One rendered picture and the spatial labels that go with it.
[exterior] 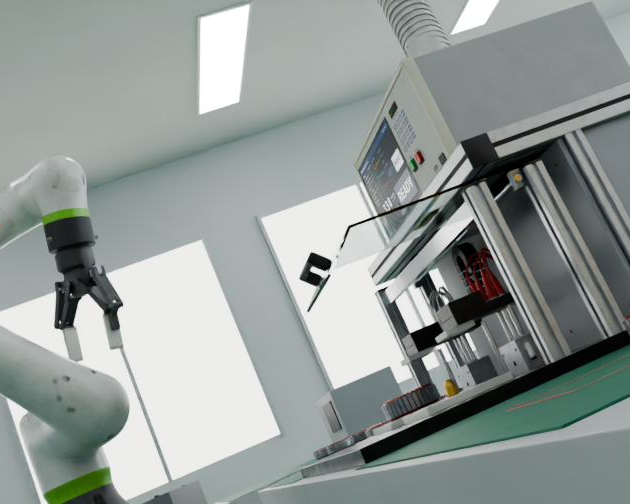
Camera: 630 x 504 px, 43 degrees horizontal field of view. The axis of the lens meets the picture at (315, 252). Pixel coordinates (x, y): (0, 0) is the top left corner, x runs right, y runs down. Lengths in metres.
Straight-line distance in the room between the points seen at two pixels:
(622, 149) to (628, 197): 0.08
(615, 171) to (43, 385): 0.98
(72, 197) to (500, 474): 1.25
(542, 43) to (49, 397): 1.04
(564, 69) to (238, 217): 5.05
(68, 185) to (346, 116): 5.31
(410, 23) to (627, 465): 2.74
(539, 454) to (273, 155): 6.17
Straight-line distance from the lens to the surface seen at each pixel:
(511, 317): 1.37
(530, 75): 1.45
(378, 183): 1.66
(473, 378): 1.57
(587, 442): 0.41
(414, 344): 1.55
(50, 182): 1.65
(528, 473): 0.49
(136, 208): 6.39
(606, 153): 1.32
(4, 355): 1.42
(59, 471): 1.57
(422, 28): 3.04
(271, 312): 6.16
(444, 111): 1.36
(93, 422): 1.43
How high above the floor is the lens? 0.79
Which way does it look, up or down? 13 degrees up
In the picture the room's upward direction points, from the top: 24 degrees counter-clockwise
